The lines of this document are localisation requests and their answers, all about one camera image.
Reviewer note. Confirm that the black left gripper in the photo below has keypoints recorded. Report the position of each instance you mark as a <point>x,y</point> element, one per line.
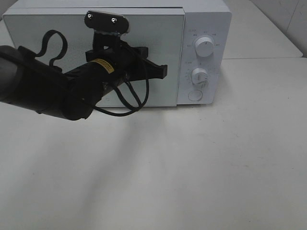
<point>113,62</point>

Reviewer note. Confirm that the round white door button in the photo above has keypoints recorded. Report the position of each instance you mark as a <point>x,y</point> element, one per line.
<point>195,95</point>

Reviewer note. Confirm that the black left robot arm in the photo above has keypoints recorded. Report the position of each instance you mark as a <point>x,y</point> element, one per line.
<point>28,83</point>

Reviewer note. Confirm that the white microwave oven body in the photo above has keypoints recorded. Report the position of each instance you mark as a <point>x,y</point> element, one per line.
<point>201,17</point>

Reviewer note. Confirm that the lower white timer knob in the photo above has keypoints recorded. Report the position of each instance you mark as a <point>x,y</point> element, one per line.
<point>199,76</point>

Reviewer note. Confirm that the upper white power knob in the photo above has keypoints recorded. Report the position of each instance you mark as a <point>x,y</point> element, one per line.
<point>204,46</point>

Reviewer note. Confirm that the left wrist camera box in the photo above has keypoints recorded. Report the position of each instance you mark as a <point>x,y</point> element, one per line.
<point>107,22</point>

